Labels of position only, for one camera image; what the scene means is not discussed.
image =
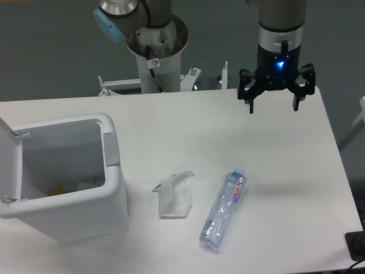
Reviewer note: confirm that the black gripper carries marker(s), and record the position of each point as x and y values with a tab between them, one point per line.
278	68

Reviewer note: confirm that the crushed clear plastic bottle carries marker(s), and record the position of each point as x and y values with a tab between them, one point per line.
222	209

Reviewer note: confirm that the clear plastic wrapper trash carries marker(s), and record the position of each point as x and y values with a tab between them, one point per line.
175	195

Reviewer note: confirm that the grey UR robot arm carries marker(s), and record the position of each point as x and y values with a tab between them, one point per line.
280	29

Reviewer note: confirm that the white open trash can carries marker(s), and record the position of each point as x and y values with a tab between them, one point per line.
79	153

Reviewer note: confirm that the yellow trash inside bin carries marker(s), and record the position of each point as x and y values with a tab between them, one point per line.
58	191

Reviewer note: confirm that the black box at table edge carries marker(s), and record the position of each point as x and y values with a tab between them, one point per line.
355	245

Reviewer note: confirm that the white frame at right edge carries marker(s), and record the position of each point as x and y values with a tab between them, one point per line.
356	126

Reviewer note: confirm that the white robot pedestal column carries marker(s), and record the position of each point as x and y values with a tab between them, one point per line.
159	50

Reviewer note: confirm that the white pedestal base frame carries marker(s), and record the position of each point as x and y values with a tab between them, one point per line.
191	81

